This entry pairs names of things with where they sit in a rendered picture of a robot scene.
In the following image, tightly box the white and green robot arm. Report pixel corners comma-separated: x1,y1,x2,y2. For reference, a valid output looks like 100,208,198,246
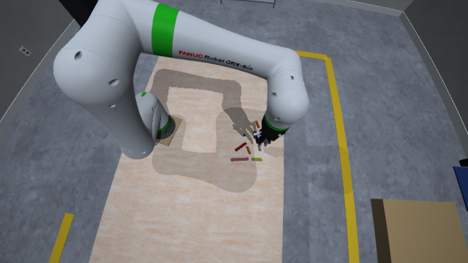
53,0,309,159

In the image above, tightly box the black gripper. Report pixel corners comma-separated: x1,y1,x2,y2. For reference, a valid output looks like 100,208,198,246
253,128,279,148

